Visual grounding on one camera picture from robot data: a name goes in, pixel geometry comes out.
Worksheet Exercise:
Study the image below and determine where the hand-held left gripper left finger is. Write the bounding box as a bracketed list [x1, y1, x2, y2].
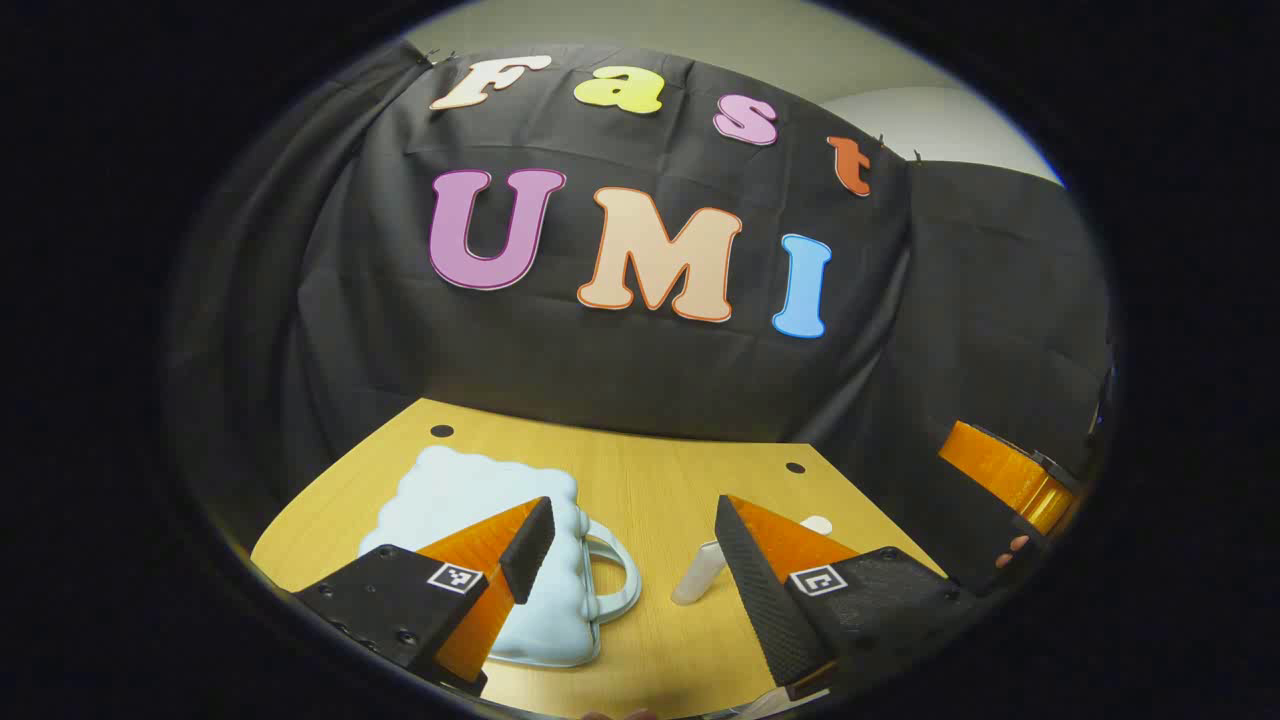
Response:
[293, 496, 557, 698]

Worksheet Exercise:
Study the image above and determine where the black backdrop cloth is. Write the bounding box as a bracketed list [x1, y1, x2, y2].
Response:
[165, 40, 1116, 561]

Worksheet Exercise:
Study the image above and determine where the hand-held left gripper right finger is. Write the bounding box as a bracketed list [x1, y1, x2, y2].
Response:
[714, 494, 978, 701]

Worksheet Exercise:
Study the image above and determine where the white squeeze tube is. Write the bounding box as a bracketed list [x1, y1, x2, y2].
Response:
[670, 540, 728, 607]

